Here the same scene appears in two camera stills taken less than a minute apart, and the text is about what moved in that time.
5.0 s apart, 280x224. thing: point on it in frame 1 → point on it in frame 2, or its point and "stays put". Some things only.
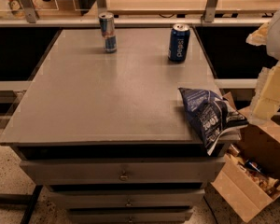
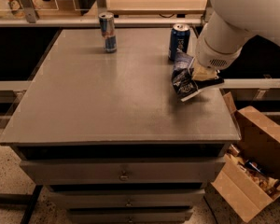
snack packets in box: x=266 y=182 stays put
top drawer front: x=153 y=171 stays put
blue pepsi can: x=179 y=43 stays put
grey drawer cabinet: x=110 y=134 stays put
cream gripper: x=279 y=35 → x=212 y=56
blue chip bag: x=213 y=116 → x=182 y=77
